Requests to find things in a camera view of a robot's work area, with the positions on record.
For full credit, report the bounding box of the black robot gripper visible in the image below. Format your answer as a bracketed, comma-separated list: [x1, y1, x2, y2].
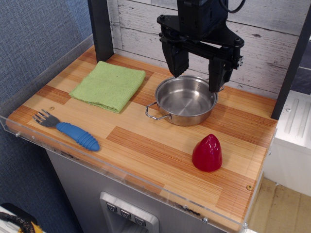
[157, 0, 244, 93]

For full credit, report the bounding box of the dark right frame post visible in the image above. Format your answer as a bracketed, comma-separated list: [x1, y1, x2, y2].
[271, 6, 311, 120]

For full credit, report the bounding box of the red plastic strawberry toy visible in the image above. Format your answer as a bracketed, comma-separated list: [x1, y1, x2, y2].
[192, 134, 223, 172]

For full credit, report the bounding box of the dark frame post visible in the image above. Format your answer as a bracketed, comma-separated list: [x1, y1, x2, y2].
[271, 6, 311, 120]
[87, 0, 114, 62]

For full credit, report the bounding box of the white toy sink unit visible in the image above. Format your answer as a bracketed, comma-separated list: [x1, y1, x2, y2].
[263, 91, 311, 196]

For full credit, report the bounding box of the dark left frame post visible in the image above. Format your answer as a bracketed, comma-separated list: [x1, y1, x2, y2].
[87, 0, 114, 62]

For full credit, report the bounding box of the clear acrylic table guard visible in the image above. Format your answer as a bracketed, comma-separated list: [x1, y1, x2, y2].
[7, 32, 276, 233]

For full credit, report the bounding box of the blue handled metal fork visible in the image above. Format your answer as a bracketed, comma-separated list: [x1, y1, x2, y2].
[32, 109, 100, 151]

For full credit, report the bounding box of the grey toy fridge cabinet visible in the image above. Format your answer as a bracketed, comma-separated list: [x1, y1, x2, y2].
[47, 151, 222, 233]

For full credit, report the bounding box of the silver dispenser button panel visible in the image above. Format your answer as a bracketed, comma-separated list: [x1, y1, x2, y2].
[100, 192, 160, 233]

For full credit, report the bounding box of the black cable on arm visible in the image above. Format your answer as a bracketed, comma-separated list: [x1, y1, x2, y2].
[218, 0, 246, 14]

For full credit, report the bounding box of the yellow black object bottom left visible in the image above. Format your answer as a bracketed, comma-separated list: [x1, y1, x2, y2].
[0, 203, 43, 233]

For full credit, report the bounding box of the stainless steel pot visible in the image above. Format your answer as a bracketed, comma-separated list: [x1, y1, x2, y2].
[145, 75, 218, 126]

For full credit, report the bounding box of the green folded cloth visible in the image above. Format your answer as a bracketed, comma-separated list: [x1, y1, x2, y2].
[69, 61, 146, 113]

